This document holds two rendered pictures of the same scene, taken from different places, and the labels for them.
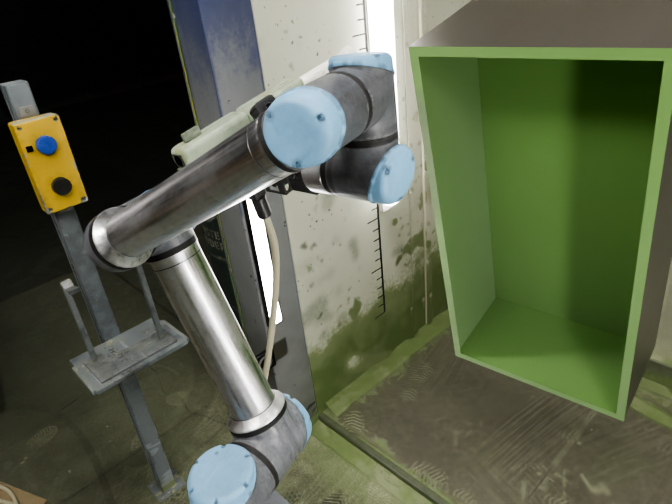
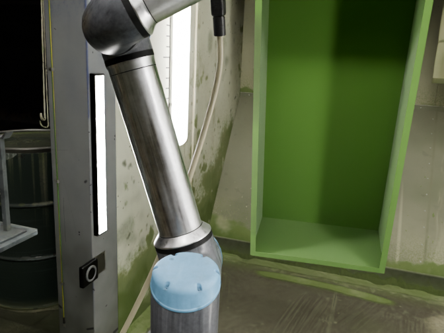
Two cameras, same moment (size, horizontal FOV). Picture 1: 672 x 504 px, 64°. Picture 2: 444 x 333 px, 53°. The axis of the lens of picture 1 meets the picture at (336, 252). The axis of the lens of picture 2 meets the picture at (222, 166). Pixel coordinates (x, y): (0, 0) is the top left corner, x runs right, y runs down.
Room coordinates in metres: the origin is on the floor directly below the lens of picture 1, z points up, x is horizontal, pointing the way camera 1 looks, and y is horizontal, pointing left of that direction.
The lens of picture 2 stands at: (0.00, 0.68, 1.36)
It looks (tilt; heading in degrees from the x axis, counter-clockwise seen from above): 14 degrees down; 330
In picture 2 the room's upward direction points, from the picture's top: 3 degrees clockwise
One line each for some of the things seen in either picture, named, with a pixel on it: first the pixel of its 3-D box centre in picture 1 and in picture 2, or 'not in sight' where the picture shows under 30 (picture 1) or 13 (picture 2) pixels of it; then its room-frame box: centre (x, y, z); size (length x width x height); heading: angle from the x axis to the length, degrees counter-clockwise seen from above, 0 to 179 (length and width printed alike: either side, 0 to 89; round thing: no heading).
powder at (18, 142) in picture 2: not in sight; (32, 141); (2.57, 0.40, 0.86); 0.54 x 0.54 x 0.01
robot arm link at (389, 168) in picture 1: (368, 170); not in sight; (0.78, -0.06, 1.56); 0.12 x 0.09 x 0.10; 47
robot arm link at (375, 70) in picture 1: (360, 98); not in sight; (0.77, -0.06, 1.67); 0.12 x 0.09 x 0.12; 149
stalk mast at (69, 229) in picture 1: (106, 327); not in sight; (1.53, 0.81, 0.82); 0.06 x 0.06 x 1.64; 41
